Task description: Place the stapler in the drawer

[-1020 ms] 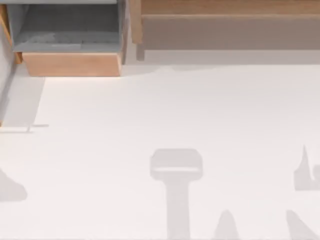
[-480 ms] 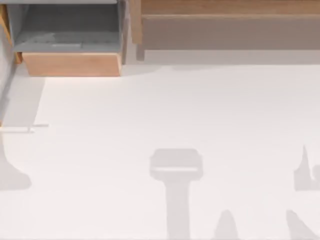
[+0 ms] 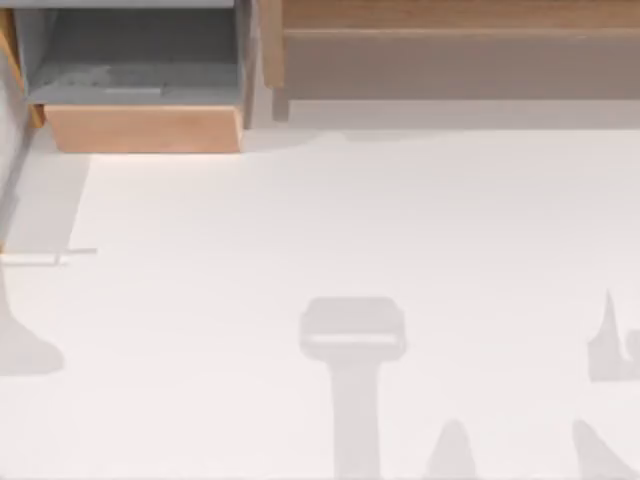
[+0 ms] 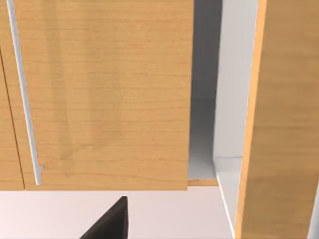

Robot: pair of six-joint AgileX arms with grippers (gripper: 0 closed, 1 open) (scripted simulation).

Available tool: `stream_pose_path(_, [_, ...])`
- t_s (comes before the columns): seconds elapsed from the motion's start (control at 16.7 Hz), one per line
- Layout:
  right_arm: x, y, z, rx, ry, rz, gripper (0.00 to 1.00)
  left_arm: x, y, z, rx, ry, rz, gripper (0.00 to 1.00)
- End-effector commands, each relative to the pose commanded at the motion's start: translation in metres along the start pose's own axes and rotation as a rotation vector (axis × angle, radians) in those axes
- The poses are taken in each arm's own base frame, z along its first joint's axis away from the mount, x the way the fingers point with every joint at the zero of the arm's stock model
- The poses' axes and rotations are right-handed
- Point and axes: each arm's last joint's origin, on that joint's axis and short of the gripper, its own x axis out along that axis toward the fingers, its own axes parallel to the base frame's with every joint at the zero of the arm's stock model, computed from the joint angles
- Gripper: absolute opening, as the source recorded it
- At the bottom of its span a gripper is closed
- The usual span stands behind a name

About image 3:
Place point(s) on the wooden cupboard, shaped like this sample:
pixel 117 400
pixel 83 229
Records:
pixel 450 55

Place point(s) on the pulled-out grey drawer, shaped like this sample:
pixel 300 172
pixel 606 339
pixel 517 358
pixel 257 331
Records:
pixel 140 60

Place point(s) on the pale wooden drawer front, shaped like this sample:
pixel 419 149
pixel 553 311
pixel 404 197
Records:
pixel 142 129

